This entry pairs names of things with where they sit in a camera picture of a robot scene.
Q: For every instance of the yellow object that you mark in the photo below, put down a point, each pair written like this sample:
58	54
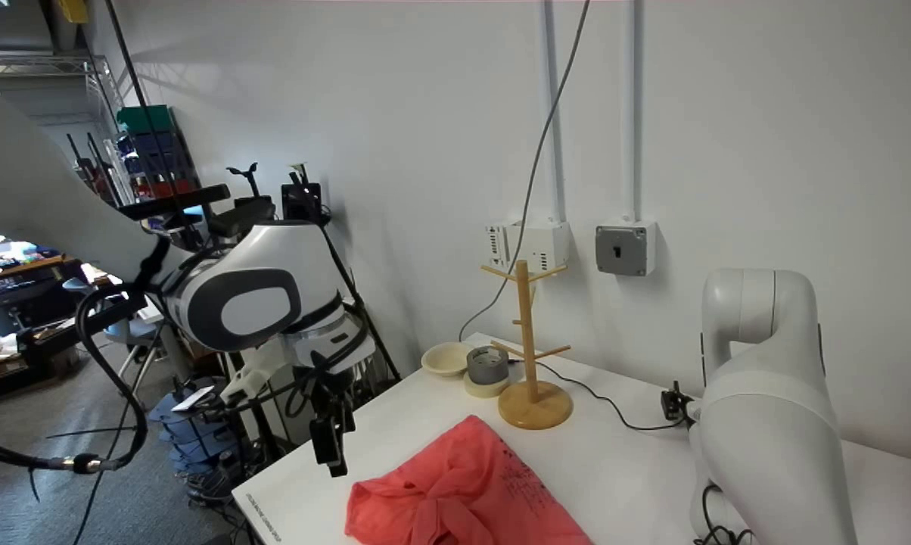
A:
74	9

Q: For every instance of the black camera on tripod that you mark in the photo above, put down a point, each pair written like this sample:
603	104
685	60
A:
301	201

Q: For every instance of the grey junction box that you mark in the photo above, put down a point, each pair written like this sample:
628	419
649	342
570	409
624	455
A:
624	251

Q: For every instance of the white slotted outlet box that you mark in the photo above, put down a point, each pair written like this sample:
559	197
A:
504	243

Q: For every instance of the grey bowl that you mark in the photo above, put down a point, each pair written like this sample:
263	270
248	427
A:
487	364

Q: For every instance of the green storage box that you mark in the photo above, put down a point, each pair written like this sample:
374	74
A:
146	121

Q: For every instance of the black clamp stand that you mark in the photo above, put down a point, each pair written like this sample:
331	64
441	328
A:
251	212

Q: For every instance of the dark blue storage boxes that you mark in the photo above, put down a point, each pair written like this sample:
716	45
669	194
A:
162	168

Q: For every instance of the white robot arm with lettering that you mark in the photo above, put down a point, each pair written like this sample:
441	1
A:
767	433

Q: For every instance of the wooden mug tree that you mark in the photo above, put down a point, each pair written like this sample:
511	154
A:
533	405

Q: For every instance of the red shirt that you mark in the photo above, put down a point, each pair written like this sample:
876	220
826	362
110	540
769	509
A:
454	487

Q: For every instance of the white plain wall box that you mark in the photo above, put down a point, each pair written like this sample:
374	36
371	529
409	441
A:
546	246

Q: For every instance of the black slanted pole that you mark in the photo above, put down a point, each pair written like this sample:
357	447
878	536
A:
123	48

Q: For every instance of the white wall conduit pipe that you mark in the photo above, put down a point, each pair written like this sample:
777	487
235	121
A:
638	100
554	100

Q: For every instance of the wooden desk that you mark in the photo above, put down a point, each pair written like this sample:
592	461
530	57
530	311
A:
11	270

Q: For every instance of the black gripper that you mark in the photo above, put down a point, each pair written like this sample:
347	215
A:
333	402

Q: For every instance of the cream bowl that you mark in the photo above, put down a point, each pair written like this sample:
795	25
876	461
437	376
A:
443	360

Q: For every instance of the black tripod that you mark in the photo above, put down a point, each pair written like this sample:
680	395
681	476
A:
375	330

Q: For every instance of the small black camera device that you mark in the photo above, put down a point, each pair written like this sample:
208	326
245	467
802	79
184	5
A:
675	405

